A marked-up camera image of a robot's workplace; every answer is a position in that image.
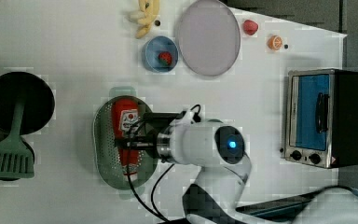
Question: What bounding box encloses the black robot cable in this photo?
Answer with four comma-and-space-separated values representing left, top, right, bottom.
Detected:
125, 104, 203, 222

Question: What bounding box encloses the strawberry in blue bowl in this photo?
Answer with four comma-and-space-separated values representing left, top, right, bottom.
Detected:
158, 51, 172, 66

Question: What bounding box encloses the silver black toaster oven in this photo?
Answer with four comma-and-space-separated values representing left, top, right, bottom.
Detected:
283, 69, 358, 169

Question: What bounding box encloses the large lilac plate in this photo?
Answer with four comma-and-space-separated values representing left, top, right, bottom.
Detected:
176, 0, 241, 77

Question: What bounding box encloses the peeled toy banana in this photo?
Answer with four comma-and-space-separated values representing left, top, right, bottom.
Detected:
129, 0, 160, 39

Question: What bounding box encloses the black frying pan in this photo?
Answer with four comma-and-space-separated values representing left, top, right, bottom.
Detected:
0, 72, 55, 181

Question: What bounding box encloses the red ketchup bottle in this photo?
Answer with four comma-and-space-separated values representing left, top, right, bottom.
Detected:
111, 98, 139, 178

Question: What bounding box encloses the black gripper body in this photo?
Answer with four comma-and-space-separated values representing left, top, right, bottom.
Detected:
115, 112, 183, 159

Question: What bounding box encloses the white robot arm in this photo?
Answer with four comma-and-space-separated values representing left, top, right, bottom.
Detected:
113, 110, 358, 224

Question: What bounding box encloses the green slotted spatula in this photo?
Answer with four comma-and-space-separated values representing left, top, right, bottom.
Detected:
0, 100, 34, 178

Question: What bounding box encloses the small blue bowl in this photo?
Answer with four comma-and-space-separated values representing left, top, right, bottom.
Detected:
142, 35, 178, 73

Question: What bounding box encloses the toy orange half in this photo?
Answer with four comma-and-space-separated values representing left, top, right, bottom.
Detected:
268, 35, 283, 50

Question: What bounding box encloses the loose toy strawberry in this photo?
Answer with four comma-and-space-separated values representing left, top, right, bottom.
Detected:
242, 20, 258, 35

